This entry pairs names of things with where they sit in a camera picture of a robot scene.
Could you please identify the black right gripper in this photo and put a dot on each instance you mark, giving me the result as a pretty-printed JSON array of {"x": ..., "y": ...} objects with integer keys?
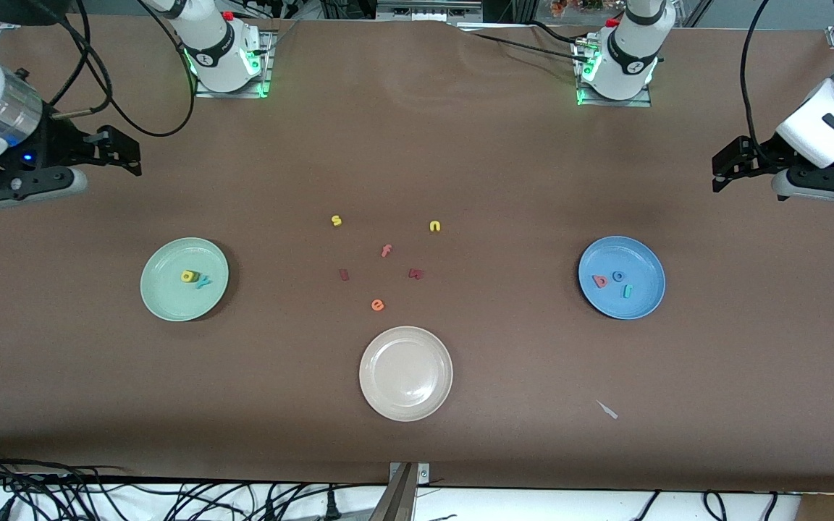
[{"x": 57, "y": 142}]

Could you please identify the teal foam letter j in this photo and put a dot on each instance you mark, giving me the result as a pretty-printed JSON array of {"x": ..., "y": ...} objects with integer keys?
[{"x": 628, "y": 291}]

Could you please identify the teal foam letter y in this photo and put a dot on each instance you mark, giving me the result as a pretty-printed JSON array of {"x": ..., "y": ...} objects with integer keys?
[{"x": 203, "y": 281}]

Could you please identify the black power plug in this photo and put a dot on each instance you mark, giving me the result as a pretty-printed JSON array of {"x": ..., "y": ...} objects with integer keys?
[{"x": 331, "y": 503}]

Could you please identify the white tape scrap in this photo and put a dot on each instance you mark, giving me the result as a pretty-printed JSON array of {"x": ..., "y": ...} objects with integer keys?
[{"x": 607, "y": 410}]

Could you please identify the pink foam letter a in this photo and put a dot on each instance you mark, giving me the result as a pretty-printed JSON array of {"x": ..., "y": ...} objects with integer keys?
[{"x": 596, "y": 282}]

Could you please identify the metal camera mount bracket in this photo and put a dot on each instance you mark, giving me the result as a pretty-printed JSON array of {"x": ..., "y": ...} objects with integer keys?
[{"x": 399, "y": 496}]

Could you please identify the green plate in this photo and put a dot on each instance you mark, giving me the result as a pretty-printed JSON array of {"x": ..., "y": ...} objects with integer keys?
[{"x": 171, "y": 289}]

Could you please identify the yellow foam letter d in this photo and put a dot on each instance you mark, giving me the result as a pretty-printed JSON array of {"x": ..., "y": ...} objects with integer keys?
[{"x": 184, "y": 276}]

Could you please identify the beige plate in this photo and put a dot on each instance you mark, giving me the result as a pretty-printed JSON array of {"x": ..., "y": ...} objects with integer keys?
[{"x": 405, "y": 373}]

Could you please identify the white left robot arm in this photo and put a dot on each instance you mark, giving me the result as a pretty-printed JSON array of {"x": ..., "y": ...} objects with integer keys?
[{"x": 630, "y": 58}]

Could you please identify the blue plate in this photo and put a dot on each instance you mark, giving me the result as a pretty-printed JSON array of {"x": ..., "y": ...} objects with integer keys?
[{"x": 634, "y": 260}]

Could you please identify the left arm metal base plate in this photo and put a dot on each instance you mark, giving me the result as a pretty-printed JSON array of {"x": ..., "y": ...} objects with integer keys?
[{"x": 641, "y": 101}]

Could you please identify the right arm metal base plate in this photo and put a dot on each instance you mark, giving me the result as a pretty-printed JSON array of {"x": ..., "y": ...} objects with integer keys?
[{"x": 266, "y": 72}]

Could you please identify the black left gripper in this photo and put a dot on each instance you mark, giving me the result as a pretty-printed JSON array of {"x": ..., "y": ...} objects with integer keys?
[{"x": 772, "y": 153}]

